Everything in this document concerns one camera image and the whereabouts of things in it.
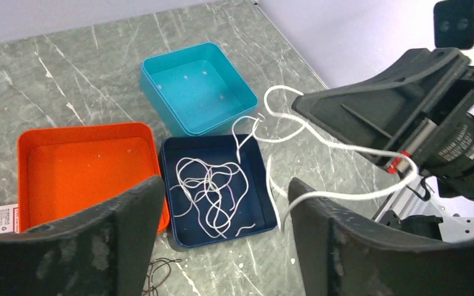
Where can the teal plastic bin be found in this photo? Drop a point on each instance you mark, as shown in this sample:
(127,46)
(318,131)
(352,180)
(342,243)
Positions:
(196,91)

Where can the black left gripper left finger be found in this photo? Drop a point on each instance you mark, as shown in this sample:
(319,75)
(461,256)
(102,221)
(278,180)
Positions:
(102,250)

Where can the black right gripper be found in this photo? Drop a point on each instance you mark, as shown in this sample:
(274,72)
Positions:
(422,106)

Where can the red and white small box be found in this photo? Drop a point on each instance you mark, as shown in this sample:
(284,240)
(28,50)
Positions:
(9,218)

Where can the dark blue plastic bin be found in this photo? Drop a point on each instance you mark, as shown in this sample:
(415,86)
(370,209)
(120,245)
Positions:
(216,190)

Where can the orange plastic bin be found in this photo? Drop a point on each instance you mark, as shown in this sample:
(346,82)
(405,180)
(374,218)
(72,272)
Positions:
(64,170)

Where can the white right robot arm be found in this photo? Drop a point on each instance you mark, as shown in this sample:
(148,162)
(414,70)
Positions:
(419,209)

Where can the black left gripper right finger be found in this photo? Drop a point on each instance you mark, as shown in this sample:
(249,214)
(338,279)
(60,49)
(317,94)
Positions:
(341,252)

